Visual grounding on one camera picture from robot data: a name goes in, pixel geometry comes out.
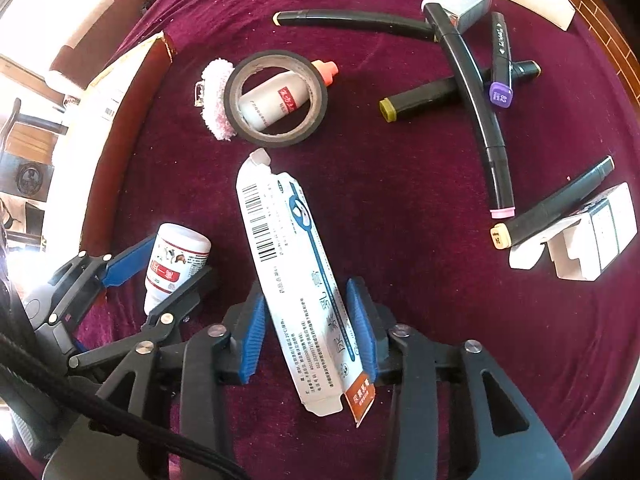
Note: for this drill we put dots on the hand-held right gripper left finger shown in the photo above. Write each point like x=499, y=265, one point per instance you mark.
x=251, y=337

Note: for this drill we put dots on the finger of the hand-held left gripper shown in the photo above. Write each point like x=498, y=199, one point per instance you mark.
x=125, y=262
x=180, y=302

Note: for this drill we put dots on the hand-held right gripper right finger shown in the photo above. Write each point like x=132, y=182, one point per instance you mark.
x=363, y=332

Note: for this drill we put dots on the white bottle with red label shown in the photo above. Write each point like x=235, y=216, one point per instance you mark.
x=175, y=255

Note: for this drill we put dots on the long white medicine box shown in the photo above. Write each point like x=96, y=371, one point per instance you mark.
x=295, y=270

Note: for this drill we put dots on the black marker with cream cap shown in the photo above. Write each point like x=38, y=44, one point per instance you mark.
x=350, y=20

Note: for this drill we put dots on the dark wooden furniture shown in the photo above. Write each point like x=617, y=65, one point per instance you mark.
x=30, y=175

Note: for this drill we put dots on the maroon velvet tablecloth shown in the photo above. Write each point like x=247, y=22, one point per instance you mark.
x=375, y=185

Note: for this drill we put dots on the pink fluffy hair clip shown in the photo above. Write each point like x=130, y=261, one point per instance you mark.
x=215, y=105

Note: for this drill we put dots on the black tape roll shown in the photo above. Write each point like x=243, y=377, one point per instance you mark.
x=280, y=140

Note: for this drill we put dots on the white bottle with orange cap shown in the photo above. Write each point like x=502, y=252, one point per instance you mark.
x=270, y=102

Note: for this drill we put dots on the black marker with tan cap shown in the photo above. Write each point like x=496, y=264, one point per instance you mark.
x=550, y=205

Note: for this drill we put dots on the reddish brown upholstered chair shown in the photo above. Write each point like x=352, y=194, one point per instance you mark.
x=100, y=20

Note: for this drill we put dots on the black marker with olive cap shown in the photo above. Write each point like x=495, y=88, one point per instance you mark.
x=425, y=95

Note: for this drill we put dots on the open white carton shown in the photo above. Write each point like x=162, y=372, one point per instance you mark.
x=600, y=230

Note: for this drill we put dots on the black marker with pink end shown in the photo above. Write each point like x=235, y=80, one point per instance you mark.
x=475, y=95

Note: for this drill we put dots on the black marker with purple cap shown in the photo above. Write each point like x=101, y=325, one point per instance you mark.
x=500, y=45

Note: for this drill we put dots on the small white and grey box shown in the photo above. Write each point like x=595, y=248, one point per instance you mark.
x=465, y=0

